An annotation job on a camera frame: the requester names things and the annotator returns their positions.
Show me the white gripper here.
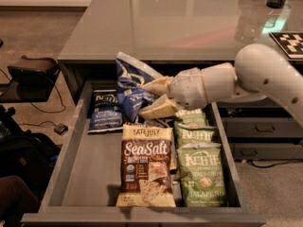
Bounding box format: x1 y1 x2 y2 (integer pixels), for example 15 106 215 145
139 68 207 120

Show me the blue kettle chip bag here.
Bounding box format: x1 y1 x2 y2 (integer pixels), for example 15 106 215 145
88 90 123 133
116 52 163 123

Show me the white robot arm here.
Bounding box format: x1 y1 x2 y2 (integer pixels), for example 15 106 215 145
139 44 303 126

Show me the green kettle chip bag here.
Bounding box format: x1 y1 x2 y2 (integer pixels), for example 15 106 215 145
175 109 208 128
174 123 217 148

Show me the closed grey middle drawer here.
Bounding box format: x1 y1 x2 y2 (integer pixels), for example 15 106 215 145
222 117 303 139

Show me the closed grey drawer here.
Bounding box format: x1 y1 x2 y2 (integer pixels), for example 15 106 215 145
222 117 303 139
230 143 303 160

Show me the front green jalapeno chip bag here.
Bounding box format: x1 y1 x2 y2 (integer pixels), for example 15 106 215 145
177 143 226 207

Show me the front Sea Salt chip bag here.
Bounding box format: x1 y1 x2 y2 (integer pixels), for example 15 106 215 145
116 125 175 207

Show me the closed grey lower drawer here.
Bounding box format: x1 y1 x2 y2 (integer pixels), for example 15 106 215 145
230 143 303 160

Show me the open grey top drawer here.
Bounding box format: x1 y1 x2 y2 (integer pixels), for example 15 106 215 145
23 80 265 227

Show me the small black power adapter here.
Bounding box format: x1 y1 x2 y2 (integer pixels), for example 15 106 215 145
54 123 68 135

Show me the black device on stand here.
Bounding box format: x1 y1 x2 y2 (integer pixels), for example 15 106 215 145
8 55 59 86

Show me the black white fiducial marker board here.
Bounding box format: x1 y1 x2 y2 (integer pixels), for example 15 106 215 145
270 31 303 59

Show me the black equipment at left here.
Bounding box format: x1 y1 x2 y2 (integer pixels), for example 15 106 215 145
0 104 62 227

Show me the black floor cable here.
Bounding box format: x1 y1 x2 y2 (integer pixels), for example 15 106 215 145
0 69 67 128

